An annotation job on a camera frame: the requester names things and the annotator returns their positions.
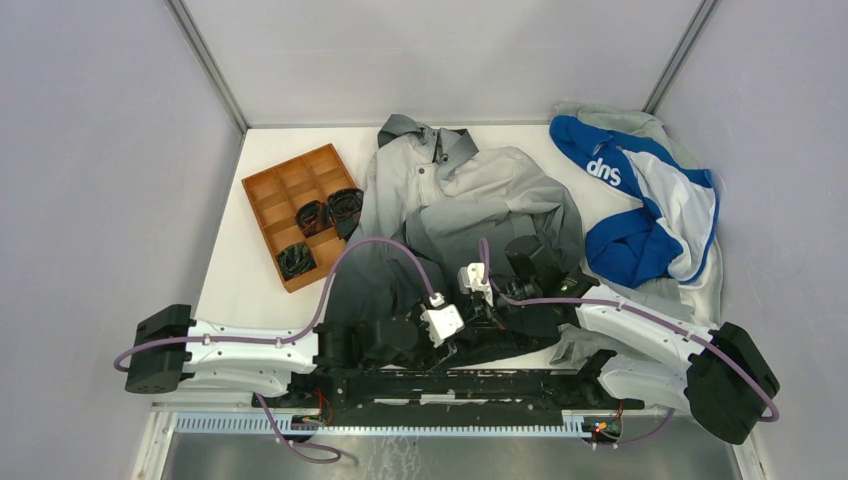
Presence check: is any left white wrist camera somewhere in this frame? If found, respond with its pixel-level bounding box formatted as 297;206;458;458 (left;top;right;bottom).
421;293;464;347

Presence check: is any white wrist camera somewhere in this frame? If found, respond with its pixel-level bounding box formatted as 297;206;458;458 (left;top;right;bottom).
421;293;464;347
457;262;494;307

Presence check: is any white slotted cable duct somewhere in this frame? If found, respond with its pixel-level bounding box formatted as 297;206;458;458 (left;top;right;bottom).
174;412;591;439

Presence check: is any orange compartment tray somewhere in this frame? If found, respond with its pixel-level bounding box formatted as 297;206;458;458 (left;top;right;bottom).
241;144;356;293

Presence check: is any grey black zip jacket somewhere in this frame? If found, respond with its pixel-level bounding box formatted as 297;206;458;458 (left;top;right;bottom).
323;113;588;371

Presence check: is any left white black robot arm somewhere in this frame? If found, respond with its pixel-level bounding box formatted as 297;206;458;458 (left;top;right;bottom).
115;303;465;407

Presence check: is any blue white jacket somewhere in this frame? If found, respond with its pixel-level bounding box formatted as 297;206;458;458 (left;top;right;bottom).
549;115;719;288

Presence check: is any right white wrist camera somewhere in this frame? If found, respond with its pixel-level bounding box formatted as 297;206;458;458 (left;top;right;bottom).
457;262;494;307

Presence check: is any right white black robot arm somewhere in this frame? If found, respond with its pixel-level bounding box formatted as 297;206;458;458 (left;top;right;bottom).
458;236;780;445

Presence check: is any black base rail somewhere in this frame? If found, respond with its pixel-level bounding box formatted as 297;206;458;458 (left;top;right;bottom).
266;369;645;427

